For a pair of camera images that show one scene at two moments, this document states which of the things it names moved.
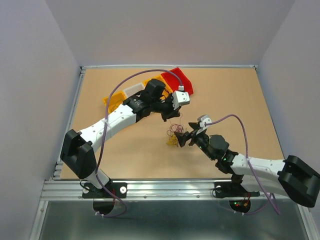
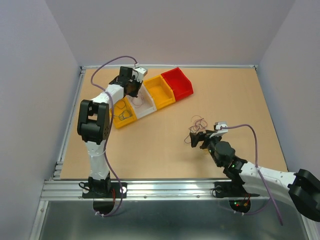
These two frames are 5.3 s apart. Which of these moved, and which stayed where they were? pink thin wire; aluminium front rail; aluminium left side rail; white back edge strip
Moved: pink thin wire
Stayed: aluminium left side rail; aluminium front rail; white back edge strip
